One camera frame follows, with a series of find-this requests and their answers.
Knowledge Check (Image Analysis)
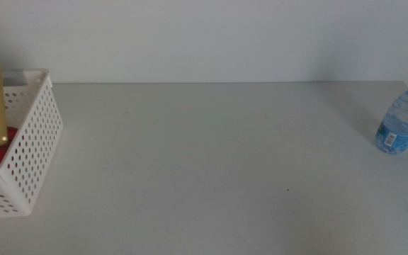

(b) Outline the clear water bottle blue cap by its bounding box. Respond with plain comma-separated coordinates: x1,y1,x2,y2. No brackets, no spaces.
374,78,408,154

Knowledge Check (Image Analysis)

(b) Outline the white perforated plastic basket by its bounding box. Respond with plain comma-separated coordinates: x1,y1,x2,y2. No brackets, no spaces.
0,69,64,218

